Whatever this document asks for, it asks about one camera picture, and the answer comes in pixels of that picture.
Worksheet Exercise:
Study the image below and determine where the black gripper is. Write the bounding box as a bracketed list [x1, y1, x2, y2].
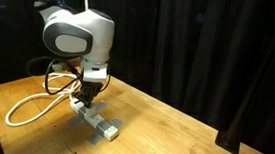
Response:
[73, 80, 105, 110]

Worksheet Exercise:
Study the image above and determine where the white power strip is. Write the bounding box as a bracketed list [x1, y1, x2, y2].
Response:
[66, 96, 122, 144]

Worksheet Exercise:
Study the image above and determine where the black curtain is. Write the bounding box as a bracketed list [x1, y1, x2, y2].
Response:
[0, 0, 275, 154]

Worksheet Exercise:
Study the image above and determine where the white power strip cord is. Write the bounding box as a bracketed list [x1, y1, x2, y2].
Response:
[4, 68, 82, 133]

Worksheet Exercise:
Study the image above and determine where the tall stand pole with base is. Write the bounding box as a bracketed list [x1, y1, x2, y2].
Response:
[213, 70, 262, 154]

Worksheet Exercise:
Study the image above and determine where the grey tape strip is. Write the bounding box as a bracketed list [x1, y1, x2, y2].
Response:
[85, 115, 124, 150]
[67, 97, 109, 129]

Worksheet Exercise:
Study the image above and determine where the black camera cable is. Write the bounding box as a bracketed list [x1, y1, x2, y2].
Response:
[24, 54, 113, 102]

